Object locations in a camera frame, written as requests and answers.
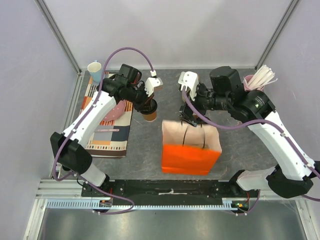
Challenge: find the brown paper coffee cup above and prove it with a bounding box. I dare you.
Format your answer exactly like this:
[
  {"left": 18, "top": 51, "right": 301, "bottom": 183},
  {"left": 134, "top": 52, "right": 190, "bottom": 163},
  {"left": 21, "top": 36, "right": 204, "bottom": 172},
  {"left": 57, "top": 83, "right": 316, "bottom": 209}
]
[{"left": 142, "top": 111, "right": 157, "bottom": 122}]

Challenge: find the colourful patchwork placemat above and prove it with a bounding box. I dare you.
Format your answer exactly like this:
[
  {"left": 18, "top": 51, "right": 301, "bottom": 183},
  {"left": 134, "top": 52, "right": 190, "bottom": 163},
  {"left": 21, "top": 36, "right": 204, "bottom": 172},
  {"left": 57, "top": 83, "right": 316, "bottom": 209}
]
[{"left": 78, "top": 70, "right": 142, "bottom": 158}]

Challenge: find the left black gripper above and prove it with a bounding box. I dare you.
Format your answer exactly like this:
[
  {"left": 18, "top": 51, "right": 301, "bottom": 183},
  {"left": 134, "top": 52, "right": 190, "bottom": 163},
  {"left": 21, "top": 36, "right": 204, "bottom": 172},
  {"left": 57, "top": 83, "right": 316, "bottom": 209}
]
[{"left": 125, "top": 83, "right": 155, "bottom": 113}]

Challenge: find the pink handled fork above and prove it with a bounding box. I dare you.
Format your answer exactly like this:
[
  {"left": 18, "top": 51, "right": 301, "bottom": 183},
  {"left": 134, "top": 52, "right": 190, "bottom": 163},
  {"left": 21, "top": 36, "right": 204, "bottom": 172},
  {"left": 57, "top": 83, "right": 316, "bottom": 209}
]
[{"left": 94, "top": 128, "right": 120, "bottom": 133}]

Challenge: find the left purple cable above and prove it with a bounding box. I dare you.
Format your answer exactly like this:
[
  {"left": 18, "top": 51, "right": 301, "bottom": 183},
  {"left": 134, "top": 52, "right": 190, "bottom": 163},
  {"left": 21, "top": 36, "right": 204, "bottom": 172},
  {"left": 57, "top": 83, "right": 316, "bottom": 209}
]
[{"left": 52, "top": 46, "right": 157, "bottom": 216}]

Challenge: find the purple cable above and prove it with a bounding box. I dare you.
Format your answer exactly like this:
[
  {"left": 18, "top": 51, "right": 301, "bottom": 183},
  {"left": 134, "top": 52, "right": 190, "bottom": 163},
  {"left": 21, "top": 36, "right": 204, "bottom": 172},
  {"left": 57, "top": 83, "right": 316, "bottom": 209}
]
[
  {"left": 181, "top": 90, "right": 320, "bottom": 217},
  {"left": 52, "top": 46, "right": 157, "bottom": 216}
]

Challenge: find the light blue mug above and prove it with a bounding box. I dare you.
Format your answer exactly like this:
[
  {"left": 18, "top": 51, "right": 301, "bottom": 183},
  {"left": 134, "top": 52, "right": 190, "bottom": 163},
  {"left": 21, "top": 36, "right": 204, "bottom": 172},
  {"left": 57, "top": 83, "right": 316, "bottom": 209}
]
[{"left": 87, "top": 60, "right": 103, "bottom": 86}]

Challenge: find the slotted cable duct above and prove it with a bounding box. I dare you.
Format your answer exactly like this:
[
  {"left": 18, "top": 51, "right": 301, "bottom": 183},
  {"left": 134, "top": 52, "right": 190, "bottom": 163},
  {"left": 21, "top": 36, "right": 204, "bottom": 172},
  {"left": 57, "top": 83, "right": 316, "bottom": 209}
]
[{"left": 46, "top": 199, "right": 238, "bottom": 211}]

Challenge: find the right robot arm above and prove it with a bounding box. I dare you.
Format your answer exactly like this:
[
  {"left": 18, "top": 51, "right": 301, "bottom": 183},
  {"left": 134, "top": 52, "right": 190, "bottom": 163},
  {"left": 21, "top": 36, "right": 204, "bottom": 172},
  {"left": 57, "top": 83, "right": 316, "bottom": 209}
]
[{"left": 178, "top": 66, "right": 320, "bottom": 199}]

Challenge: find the pink polka dot plate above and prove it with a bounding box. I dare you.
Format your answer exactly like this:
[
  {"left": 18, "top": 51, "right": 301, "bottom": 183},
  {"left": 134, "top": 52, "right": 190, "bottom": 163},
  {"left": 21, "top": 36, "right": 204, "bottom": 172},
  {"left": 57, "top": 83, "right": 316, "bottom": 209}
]
[{"left": 103, "top": 100, "right": 126, "bottom": 122}]

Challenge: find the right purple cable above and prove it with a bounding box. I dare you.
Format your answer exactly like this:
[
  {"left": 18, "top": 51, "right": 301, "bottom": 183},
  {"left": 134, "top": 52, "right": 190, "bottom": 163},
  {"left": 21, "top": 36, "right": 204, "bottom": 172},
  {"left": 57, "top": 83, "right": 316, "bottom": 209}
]
[{"left": 181, "top": 90, "right": 320, "bottom": 217}]

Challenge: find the pink straw holder cup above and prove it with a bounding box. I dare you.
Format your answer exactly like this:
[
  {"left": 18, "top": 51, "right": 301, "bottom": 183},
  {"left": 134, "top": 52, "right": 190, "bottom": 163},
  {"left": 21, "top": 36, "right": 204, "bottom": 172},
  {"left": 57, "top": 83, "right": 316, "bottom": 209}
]
[{"left": 242, "top": 74, "right": 265, "bottom": 91}]

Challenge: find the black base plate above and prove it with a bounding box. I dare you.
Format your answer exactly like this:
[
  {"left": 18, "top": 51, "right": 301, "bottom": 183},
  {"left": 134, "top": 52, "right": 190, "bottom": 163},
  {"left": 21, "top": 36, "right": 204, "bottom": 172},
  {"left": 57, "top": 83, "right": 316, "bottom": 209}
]
[{"left": 81, "top": 178, "right": 259, "bottom": 207}]

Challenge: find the white paper straws bundle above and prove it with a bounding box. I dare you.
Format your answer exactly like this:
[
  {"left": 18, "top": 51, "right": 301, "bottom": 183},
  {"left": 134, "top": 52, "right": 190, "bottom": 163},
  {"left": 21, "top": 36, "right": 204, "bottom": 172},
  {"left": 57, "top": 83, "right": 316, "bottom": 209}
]
[{"left": 252, "top": 64, "right": 278, "bottom": 87}]

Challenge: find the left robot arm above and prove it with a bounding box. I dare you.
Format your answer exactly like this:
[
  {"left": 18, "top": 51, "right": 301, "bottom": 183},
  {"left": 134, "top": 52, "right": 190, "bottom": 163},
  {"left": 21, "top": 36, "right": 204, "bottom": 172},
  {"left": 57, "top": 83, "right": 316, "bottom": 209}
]
[{"left": 50, "top": 64, "right": 163, "bottom": 197}]

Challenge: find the orange paper bag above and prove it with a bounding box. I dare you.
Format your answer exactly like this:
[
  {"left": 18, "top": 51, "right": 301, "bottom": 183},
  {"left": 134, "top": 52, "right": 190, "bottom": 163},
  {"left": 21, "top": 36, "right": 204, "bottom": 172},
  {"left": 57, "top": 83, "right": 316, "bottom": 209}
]
[{"left": 161, "top": 120, "right": 222, "bottom": 176}]

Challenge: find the black coffee cup lid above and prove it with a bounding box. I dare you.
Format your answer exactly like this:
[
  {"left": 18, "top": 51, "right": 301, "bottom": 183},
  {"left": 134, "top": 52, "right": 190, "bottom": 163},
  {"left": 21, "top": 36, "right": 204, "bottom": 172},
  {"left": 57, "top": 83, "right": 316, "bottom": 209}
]
[{"left": 138, "top": 99, "right": 158, "bottom": 115}]

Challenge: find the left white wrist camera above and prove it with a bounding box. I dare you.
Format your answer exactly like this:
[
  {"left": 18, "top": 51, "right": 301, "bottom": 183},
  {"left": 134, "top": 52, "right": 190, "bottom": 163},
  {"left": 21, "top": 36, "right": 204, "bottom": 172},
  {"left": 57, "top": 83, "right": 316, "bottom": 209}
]
[{"left": 144, "top": 70, "right": 163, "bottom": 97}]

